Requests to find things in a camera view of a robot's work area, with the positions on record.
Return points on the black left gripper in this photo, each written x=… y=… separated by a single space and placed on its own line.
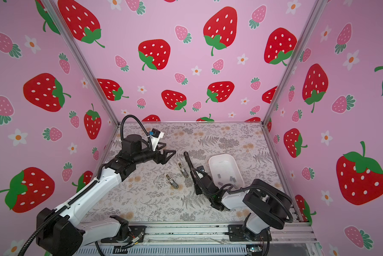
x=163 y=159

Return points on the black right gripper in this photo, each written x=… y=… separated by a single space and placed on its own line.
x=196 y=180

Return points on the beige eraser block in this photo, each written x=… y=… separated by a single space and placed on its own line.
x=172 y=182

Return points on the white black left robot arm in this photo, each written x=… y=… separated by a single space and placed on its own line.
x=58 y=230

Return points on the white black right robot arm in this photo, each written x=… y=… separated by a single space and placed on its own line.
x=270 y=207

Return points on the white plastic tray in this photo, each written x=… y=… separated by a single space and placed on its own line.
x=226 y=166

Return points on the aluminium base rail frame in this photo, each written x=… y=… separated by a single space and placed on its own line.
x=209 y=239

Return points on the aluminium corner post left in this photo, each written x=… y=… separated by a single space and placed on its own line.
x=56 y=17

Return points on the aluminium corner post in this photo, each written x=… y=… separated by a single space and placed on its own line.
x=56 y=17
x=308 y=29

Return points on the aluminium corner post right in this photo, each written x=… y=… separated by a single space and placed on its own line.
x=308 y=29

